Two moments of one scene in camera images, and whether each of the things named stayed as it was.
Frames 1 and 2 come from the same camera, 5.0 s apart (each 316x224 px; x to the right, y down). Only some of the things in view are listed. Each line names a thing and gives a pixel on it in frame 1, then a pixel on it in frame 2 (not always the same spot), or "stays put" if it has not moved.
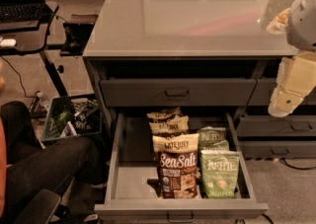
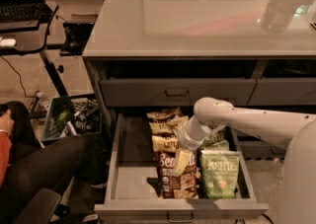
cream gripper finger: (282, 103) to (182, 161)
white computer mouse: (8, 42) stays put
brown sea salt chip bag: (178, 170) stays put
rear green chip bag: (213, 138) stays put
